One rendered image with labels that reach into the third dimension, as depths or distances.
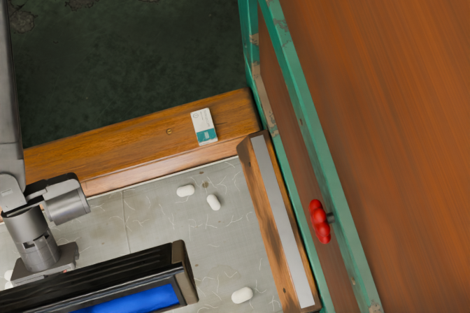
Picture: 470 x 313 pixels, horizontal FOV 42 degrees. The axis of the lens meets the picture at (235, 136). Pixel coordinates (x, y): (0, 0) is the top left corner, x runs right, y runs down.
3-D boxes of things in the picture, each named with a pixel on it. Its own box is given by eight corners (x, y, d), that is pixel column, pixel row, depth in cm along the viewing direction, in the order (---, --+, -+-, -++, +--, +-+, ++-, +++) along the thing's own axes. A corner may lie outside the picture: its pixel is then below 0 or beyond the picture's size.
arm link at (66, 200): (-10, 163, 96) (-12, 179, 88) (61, 136, 98) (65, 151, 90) (20, 228, 100) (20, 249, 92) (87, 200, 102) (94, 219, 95)
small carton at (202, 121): (191, 116, 112) (189, 112, 110) (209, 110, 112) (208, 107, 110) (199, 146, 110) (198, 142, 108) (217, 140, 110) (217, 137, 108)
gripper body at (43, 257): (76, 272, 96) (59, 234, 93) (13, 290, 96) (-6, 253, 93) (80, 249, 102) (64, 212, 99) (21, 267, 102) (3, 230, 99)
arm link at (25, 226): (-3, 200, 95) (-3, 216, 90) (40, 184, 97) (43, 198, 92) (15, 236, 98) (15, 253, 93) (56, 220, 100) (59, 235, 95)
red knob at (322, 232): (303, 207, 60) (305, 198, 56) (324, 200, 60) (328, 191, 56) (317, 249, 59) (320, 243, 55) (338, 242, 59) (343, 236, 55)
